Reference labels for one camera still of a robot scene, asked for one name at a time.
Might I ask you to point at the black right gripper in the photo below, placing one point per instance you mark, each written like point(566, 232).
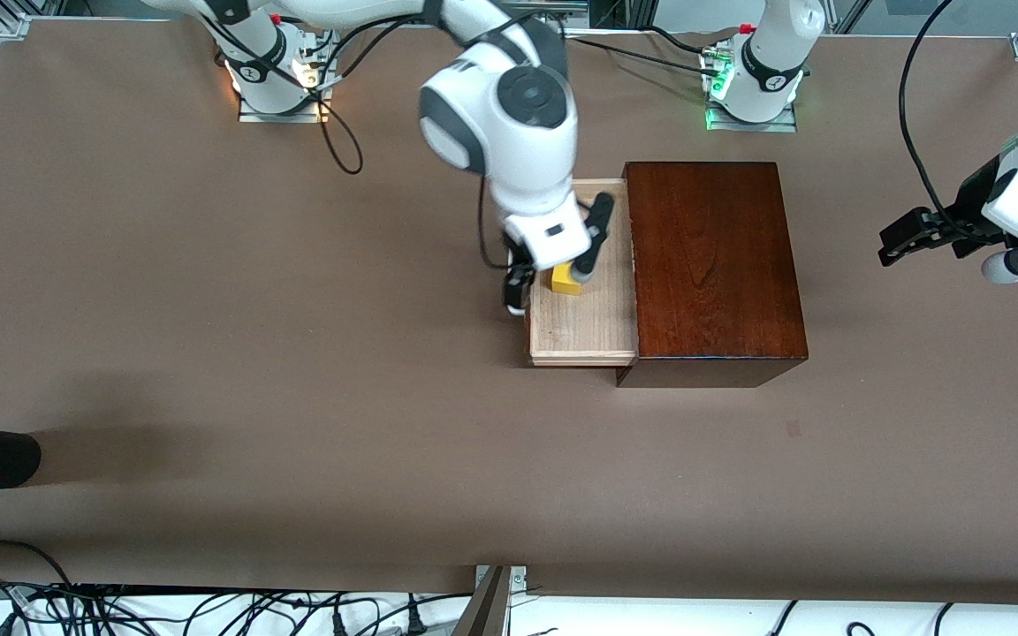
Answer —
point(518, 281)

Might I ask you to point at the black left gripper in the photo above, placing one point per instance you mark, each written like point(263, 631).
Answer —
point(967, 207)

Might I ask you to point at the yellow block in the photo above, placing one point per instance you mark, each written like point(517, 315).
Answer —
point(565, 283)

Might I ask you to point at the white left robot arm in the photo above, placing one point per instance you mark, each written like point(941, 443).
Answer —
point(770, 62)

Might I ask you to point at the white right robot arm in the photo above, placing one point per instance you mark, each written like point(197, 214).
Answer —
point(509, 150)

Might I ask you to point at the dark wooden cabinet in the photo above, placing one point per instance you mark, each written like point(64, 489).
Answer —
point(721, 265)

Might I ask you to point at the paper table cover sheet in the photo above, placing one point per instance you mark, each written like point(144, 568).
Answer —
point(385, 442)

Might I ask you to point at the grey metal box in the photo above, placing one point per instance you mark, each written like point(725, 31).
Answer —
point(562, 7)

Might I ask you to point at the black power plug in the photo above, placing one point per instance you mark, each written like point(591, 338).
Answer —
point(415, 624)
point(338, 624)

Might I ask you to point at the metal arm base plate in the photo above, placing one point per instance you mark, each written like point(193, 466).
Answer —
point(284, 117)
point(783, 126)

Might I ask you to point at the aluminium bracket with beam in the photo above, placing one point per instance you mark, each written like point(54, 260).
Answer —
point(491, 609)

